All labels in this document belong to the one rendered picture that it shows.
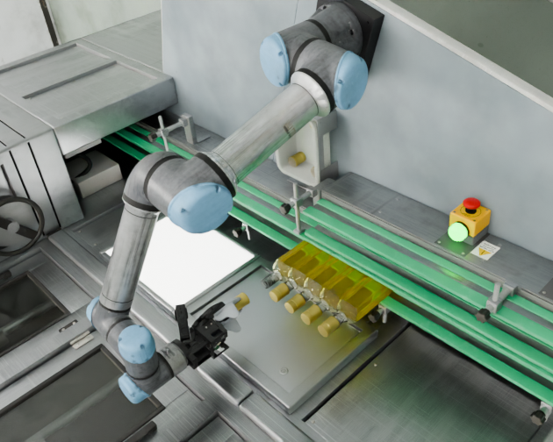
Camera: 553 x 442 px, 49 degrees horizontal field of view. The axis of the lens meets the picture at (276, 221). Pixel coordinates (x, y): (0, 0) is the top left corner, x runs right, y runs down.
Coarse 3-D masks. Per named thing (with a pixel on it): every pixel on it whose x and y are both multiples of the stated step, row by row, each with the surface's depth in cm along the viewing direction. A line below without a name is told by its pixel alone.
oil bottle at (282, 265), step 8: (304, 240) 173; (296, 248) 171; (304, 248) 170; (312, 248) 170; (288, 256) 168; (296, 256) 168; (304, 256) 168; (280, 264) 166; (288, 264) 166; (280, 272) 165; (280, 280) 167
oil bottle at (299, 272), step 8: (312, 256) 166; (320, 256) 166; (328, 256) 166; (296, 264) 165; (304, 264) 164; (312, 264) 164; (320, 264) 164; (288, 272) 164; (296, 272) 162; (304, 272) 162; (312, 272) 163; (296, 280) 161; (304, 280) 161; (296, 288) 163
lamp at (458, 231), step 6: (456, 222) 144; (462, 222) 144; (450, 228) 144; (456, 228) 143; (462, 228) 143; (468, 228) 143; (450, 234) 145; (456, 234) 143; (462, 234) 143; (468, 234) 144; (456, 240) 144
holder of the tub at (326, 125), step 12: (312, 120) 166; (324, 120) 167; (336, 120) 170; (324, 132) 169; (324, 144) 171; (336, 144) 175; (324, 156) 173; (336, 156) 178; (324, 168) 175; (336, 168) 180; (288, 180) 192
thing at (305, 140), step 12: (300, 132) 182; (312, 132) 166; (288, 144) 184; (300, 144) 185; (312, 144) 180; (276, 156) 184; (288, 156) 187; (312, 156) 183; (288, 168) 185; (300, 168) 184; (300, 180) 181; (312, 180) 179
